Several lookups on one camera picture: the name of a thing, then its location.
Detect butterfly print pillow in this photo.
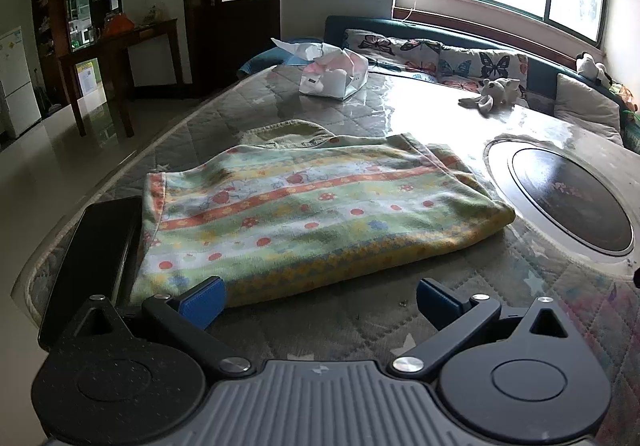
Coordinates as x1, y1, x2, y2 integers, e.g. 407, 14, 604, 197
343, 28, 444, 83
438, 45, 530, 101

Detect orange bag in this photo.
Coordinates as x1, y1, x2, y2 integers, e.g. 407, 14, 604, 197
104, 12, 136, 35

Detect round black induction cooktop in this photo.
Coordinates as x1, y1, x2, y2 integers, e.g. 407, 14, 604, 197
481, 137, 637, 271

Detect black flat device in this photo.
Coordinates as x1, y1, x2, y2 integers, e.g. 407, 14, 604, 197
37, 197, 144, 353

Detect blue cushion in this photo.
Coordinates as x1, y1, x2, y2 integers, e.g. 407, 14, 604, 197
237, 50, 302, 80

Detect white refrigerator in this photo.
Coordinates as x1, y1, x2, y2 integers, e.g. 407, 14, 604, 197
0, 26, 43, 138

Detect dark wooden door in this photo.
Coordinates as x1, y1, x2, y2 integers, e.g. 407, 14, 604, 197
181, 0, 282, 99

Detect white stuffed bunny toy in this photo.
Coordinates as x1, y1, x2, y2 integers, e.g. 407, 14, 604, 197
459, 77, 522, 118

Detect pastel striped patterned towel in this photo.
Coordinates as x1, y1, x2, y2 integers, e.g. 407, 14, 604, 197
131, 132, 517, 309

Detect colourful stuffed toys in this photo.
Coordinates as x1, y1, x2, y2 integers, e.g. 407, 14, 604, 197
611, 82, 640, 123

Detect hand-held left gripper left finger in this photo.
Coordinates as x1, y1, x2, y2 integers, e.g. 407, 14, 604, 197
52, 276, 253, 377

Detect white pink tissue bag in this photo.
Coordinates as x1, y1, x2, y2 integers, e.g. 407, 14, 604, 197
271, 37, 370, 102

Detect dark wooden side table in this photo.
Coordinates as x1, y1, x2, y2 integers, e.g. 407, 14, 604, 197
56, 17, 185, 139

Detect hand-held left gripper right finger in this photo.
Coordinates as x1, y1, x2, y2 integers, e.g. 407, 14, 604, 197
392, 277, 588, 375

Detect grey pillow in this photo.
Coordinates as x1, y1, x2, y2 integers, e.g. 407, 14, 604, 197
553, 73, 624, 148

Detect panda plush toy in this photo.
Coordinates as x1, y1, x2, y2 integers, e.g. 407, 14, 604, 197
575, 51, 614, 90

